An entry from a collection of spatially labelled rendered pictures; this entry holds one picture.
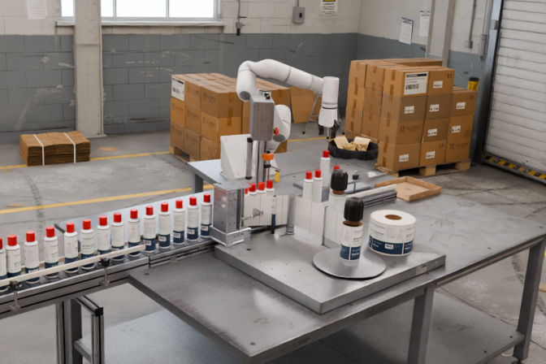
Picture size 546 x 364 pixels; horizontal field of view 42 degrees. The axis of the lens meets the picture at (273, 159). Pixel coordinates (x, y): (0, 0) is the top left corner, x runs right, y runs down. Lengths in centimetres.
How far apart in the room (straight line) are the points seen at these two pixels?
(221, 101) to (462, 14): 337
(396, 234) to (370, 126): 435
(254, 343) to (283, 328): 15
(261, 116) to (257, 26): 613
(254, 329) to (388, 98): 486
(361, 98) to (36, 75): 367
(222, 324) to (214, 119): 437
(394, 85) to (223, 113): 172
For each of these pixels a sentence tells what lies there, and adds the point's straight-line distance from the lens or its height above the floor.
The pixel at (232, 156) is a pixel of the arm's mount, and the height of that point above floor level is 97.
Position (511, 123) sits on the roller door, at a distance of 812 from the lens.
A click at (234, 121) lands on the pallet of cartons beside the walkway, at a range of 687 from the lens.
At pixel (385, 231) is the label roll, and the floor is 99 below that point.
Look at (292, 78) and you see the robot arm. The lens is 369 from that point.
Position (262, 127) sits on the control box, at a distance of 334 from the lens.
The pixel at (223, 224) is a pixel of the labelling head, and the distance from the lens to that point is 314.
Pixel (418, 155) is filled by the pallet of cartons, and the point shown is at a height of 26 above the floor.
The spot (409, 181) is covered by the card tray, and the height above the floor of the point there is 84.
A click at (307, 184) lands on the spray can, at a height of 102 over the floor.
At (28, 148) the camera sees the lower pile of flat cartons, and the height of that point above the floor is 19.
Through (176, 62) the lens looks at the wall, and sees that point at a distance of 898.
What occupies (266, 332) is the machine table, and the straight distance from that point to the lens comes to 260.
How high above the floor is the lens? 210
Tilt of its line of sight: 16 degrees down
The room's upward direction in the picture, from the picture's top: 3 degrees clockwise
